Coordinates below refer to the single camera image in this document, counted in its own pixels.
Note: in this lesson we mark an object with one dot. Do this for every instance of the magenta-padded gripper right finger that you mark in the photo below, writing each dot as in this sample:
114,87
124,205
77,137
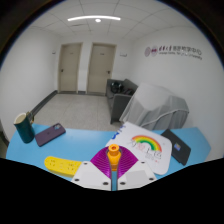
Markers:
133,171

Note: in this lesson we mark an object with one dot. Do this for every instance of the wall sign lettering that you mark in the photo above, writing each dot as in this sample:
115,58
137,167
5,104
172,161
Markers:
173,52

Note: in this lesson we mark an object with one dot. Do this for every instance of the white rainbow-print bag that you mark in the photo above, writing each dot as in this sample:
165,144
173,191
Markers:
143,136

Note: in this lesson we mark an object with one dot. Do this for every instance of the yellow power strip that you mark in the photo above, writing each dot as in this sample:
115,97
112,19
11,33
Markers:
61,165

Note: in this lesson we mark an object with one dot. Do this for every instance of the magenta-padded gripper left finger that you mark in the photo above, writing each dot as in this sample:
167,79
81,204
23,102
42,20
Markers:
96,170

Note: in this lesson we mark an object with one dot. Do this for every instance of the small round ceiling light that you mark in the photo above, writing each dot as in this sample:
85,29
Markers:
98,20

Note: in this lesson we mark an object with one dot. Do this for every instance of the beige door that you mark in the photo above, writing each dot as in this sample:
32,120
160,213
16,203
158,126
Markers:
101,68
69,68

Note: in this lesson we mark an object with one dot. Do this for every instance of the long ceiling light strip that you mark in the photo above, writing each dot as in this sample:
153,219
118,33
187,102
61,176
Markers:
93,17

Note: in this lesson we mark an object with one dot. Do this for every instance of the grey cloth-covered object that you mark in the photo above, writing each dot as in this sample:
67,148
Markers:
156,106

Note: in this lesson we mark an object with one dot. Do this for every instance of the teal mug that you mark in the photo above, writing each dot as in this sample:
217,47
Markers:
24,130

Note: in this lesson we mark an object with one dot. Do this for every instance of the grey sofa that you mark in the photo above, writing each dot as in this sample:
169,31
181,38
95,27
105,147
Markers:
116,103

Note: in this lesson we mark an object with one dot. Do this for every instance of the purple smartphone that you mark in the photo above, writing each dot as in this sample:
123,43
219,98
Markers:
50,134

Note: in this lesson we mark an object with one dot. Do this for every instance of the black bag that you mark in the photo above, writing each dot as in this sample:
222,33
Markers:
117,87

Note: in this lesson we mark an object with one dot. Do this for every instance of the dark grey flat pad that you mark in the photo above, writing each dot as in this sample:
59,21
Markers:
176,146

